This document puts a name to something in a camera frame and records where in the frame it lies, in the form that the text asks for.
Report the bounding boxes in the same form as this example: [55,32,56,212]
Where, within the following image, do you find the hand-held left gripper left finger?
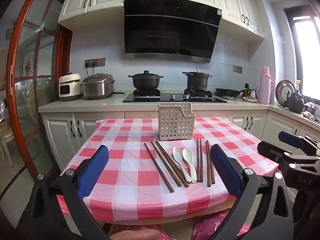
[24,144,111,240]

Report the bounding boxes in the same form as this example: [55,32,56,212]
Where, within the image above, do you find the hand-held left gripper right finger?
[210,144,294,240]

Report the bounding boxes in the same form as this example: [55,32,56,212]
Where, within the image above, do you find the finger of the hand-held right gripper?
[279,131,320,155]
[257,141,290,165]

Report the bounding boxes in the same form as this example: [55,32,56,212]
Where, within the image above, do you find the brown wooden chopstick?
[144,142,174,193]
[155,140,187,188]
[157,140,190,188]
[199,139,203,182]
[150,141,182,187]
[196,139,200,182]
[205,140,212,187]

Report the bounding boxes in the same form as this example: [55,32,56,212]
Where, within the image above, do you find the white ceramic spoon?
[182,148,197,183]
[172,146,191,182]

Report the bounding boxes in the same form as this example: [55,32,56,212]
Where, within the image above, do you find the white plastic utensil holder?
[158,102,196,141]

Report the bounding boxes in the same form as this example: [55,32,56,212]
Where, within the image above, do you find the red white checked tablecloth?
[56,117,280,222]

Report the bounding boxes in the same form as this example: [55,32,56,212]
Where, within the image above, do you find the black kettle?
[286,91,305,113]

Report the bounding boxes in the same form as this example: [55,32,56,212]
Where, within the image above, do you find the round metal pot lid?
[275,79,297,105]

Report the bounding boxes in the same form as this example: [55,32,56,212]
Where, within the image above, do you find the pink thermos flask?
[259,66,275,105]

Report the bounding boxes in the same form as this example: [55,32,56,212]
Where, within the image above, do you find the pink patterned pants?
[104,209,253,240]

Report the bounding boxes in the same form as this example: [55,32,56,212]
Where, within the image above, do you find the white kitchen countertop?
[38,90,320,125]

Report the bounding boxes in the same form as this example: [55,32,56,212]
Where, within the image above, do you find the beige table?
[110,200,237,225]

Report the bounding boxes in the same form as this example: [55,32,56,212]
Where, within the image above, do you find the black frying pan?
[215,87,244,99]

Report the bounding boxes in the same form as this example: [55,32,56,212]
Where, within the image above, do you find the silver rice cooker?
[82,73,116,100]

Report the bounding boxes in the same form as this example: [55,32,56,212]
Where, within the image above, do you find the kitchen window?
[284,5,320,98]

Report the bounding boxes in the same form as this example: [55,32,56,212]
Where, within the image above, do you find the white electric cooker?
[59,73,83,102]

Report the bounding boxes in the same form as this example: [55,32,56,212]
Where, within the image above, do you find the black glass gas cooktop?
[122,88,228,103]

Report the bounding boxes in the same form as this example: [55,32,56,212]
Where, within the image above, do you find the tall black stock pot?
[182,68,213,92]

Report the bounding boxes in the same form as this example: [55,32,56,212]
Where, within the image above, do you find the white dining chair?
[0,122,14,167]

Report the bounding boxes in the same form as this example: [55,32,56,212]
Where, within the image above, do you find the black casserole pot with lid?
[128,70,164,90]

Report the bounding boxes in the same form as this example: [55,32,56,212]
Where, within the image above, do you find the wooden framed glass door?
[5,0,73,198]

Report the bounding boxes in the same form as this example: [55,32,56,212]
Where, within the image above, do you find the black range hood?
[123,0,222,64]

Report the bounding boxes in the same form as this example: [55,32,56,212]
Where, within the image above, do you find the triple wall socket panel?
[84,58,106,68]

